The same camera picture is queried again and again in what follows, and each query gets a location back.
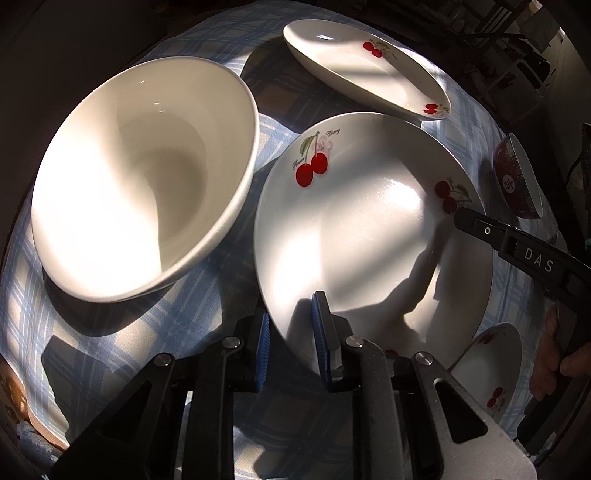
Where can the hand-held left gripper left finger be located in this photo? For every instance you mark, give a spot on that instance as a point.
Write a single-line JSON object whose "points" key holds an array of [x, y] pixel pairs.
{"points": [[262, 350]]}

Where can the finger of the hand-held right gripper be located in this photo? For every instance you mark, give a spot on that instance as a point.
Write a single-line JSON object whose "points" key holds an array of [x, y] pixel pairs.
{"points": [[480, 228]]}

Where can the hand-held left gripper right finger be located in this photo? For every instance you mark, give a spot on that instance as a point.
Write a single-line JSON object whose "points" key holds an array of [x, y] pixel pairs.
{"points": [[319, 337]]}

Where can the large round cherry print plate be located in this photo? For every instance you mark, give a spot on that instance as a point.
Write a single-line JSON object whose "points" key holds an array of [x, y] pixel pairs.
{"points": [[369, 221]]}

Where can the large plain white bowl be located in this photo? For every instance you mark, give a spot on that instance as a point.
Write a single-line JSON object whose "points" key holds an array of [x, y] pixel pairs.
{"points": [[138, 184]]}

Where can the person's right hand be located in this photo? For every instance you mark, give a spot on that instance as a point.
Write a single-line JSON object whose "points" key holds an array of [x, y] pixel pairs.
{"points": [[547, 355]]}

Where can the red patterned bowl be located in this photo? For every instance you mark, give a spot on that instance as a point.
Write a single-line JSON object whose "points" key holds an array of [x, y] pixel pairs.
{"points": [[505, 180]]}

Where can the small cherry print bowl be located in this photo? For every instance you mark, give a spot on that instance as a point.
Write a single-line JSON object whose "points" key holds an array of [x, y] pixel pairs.
{"points": [[489, 369]]}

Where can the blue plaid tablecloth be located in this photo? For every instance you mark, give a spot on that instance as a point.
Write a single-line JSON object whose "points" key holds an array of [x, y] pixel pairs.
{"points": [[138, 341]]}

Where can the oval cherry print dish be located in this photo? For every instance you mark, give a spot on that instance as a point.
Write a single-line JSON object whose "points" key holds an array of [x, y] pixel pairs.
{"points": [[351, 60]]}

